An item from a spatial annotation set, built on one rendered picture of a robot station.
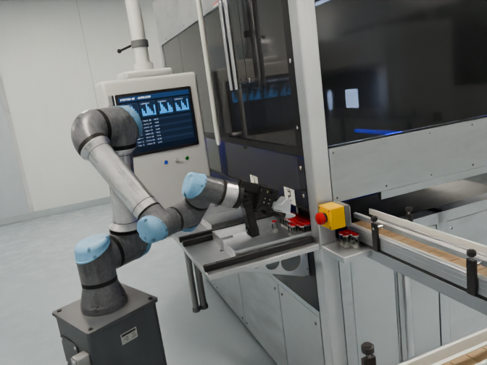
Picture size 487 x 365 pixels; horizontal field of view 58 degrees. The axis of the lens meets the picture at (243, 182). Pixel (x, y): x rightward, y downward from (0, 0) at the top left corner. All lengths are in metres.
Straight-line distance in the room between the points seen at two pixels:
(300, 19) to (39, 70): 5.66
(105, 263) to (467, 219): 1.37
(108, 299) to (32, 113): 5.47
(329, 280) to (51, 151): 5.67
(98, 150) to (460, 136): 1.30
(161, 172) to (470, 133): 1.43
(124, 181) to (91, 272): 0.37
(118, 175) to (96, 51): 5.65
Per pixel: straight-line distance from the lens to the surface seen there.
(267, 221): 1.77
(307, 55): 1.44
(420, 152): 1.72
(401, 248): 1.36
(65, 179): 6.88
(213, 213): 2.05
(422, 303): 1.91
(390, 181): 1.65
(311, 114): 1.44
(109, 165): 1.29
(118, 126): 1.42
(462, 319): 2.10
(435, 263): 1.27
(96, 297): 1.52
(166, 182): 2.33
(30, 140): 6.84
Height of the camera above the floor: 1.44
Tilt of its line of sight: 12 degrees down
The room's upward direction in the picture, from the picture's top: 8 degrees counter-clockwise
